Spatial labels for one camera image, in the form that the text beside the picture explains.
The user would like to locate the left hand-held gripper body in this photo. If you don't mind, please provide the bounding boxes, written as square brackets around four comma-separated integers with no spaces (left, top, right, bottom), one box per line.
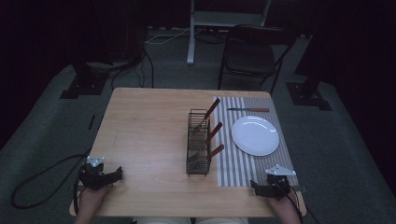
[78,155,110,191]

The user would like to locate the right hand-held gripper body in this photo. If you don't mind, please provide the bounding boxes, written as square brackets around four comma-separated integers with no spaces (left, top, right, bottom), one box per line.
[264,164,297,201]

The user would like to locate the person's right hand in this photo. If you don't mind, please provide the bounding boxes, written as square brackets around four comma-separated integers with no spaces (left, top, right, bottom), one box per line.
[266,189,302,218]

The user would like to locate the person's left hand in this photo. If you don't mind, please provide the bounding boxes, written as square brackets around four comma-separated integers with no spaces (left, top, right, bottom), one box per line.
[76,184,114,216]

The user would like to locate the grey striped placemat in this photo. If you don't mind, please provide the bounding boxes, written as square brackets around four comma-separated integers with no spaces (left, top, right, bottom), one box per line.
[212,96,300,188]

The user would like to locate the white round plate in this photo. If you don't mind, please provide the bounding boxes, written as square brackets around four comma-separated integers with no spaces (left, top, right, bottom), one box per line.
[231,115,280,157]

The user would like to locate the black stand base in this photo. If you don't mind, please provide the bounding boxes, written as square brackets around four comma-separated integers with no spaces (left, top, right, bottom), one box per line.
[286,78,332,112]
[59,61,110,100]

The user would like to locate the black folding chair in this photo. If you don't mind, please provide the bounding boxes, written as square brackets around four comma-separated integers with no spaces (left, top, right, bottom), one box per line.
[217,23,298,95]

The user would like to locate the white metal stand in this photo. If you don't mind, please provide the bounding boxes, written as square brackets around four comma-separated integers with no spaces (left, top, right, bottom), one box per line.
[186,0,273,65]

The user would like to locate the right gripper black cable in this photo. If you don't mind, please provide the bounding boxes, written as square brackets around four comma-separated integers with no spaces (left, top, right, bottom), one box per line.
[288,191,321,224]

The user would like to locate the black cable loop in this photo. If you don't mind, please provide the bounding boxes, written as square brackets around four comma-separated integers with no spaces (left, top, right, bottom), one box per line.
[10,150,92,210]

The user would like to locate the wooden-handled fork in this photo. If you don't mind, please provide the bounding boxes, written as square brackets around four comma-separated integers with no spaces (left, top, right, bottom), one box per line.
[195,121,224,153]
[191,97,221,134]
[188,143,225,163]

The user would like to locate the black wire cutlery rack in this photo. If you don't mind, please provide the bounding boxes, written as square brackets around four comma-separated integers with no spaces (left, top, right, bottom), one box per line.
[185,108,213,178]

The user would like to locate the wooden-handled knife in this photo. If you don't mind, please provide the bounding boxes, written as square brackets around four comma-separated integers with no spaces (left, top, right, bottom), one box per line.
[226,106,271,113]

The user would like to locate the black floor cables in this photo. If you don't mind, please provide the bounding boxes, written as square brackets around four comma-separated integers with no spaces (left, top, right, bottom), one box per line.
[109,46,155,91]

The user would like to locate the white floor cable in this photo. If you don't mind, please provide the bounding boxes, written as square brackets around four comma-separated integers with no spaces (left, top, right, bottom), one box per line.
[144,27,204,45]

